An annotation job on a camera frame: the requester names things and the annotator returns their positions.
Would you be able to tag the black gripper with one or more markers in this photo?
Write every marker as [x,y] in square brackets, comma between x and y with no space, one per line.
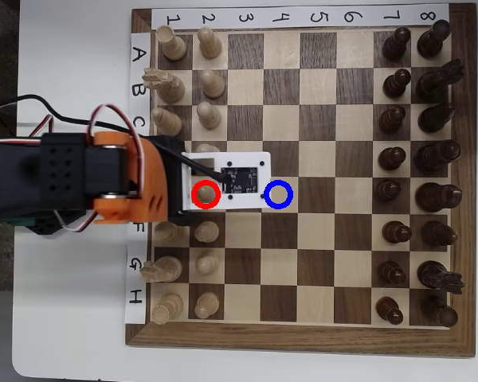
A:
[170,144]

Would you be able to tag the light wooden pawn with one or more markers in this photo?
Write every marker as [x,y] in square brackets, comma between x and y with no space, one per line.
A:
[207,263]
[213,83]
[205,148]
[209,45]
[206,232]
[209,115]
[206,194]
[206,305]

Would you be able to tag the light wooden bishop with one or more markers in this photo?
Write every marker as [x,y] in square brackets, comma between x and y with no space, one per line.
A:
[167,232]
[167,121]

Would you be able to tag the light wooden knight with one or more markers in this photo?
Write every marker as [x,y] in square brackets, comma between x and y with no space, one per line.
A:
[165,268]
[169,85]

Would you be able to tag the white letter label strip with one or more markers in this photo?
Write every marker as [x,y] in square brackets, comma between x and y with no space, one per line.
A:
[139,79]

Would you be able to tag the light wooden rook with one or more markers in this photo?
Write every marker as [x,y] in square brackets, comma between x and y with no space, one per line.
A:
[173,45]
[167,306]

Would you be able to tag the white number label strip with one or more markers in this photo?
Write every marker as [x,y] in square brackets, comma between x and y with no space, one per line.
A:
[223,18]

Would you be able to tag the wooden chessboard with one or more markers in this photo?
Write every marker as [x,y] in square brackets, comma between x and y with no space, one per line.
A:
[279,298]

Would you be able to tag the dark wooden pawn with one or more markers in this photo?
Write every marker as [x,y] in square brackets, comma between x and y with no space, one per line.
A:
[387,191]
[391,119]
[391,272]
[396,44]
[396,84]
[391,158]
[389,310]
[396,232]

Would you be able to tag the dark wooden bishop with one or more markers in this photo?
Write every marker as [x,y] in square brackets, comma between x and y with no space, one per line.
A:
[436,234]
[434,118]

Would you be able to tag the dark wooden queen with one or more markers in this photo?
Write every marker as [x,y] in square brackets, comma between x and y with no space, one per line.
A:
[436,156]

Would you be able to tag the dark wooden knight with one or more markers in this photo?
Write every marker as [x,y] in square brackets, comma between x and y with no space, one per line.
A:
[436,274]
[434,83]

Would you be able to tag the dark wooden king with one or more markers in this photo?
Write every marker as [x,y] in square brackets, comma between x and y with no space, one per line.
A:
[436,197]

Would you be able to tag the dark wooden rook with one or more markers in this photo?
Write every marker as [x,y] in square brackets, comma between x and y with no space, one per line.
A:
[442,312]
[432,41]

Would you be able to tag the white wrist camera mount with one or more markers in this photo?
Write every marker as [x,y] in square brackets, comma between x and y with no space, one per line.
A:
[247,159]

